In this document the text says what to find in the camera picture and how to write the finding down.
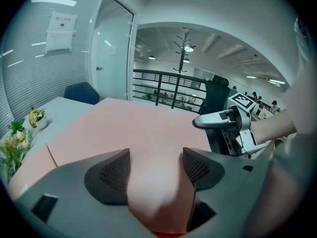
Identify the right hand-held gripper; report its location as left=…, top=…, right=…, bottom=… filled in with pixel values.
left=192, top=92, right=267, bottom=158

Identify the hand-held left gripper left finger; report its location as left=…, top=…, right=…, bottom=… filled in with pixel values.
left=14, top=147, right=154, bottom=238

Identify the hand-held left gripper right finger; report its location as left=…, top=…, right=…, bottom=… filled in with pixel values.
left=182, top=147, right=273, bottom=238

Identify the plain-faced pink file box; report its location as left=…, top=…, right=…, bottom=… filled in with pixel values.
left=46, top=97, right=211, bottom=234

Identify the person's right forearm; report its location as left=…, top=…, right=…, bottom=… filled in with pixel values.
left=250, top=108, right=298, bottom=146

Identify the black coat rack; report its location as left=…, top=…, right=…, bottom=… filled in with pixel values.
left=172, top=31, right=198, bottom=109

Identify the black and green office chair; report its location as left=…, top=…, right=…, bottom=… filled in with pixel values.
left=198, top=75, right=239, bottom=156

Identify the black metal railing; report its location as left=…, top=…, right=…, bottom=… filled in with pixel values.
left=132, top=69, right=214, bottom=114

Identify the artificial flower bouquet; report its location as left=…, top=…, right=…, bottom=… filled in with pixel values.
left=0, top=119, right=34, bottom=183

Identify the person's white shirt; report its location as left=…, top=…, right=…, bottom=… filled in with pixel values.
left=249, top=56, right=317, bottom=234

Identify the orange pumpkin ornament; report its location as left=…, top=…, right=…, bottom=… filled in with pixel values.
left=28, top=109, right=38, bottom=128

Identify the dark blue chair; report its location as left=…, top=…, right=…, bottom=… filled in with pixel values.
left=63, top=82, right=101, bottom=106

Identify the frosted glass door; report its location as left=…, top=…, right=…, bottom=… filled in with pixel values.
left=93, top=0, right=136, bottom=101

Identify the white paper notice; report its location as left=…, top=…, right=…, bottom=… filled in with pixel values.
left=44, top=10, right=78, bottom=56

